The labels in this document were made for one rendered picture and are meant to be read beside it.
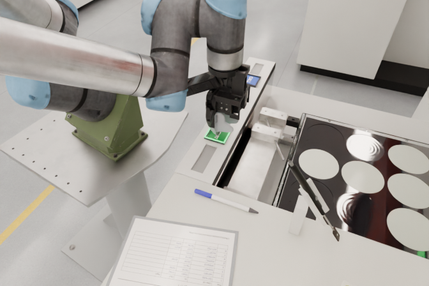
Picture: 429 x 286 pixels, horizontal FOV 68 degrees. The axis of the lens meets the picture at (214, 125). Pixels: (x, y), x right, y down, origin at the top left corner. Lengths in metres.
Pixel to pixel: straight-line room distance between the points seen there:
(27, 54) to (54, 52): 0.03
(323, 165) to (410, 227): 0.23
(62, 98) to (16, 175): 1.48
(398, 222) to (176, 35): 0.62
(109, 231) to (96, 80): 1.36
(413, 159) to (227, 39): 0.61
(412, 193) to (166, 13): 0.69
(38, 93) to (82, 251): 1.13
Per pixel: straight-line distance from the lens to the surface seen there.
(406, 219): 0.84
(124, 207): 1.24
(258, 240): 0.64
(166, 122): 1.06
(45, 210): 2.03
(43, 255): 1.88
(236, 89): 0.67
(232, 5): 0.58
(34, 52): 0.49
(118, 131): 0.92
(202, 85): 0.70
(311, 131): 0.95
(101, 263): 1.73
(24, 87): 0.82
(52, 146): 1.09
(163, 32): 0.59
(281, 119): 0.95
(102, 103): 0.90
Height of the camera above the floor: 1.53
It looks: 43 degrees down
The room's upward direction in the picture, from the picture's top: straight up
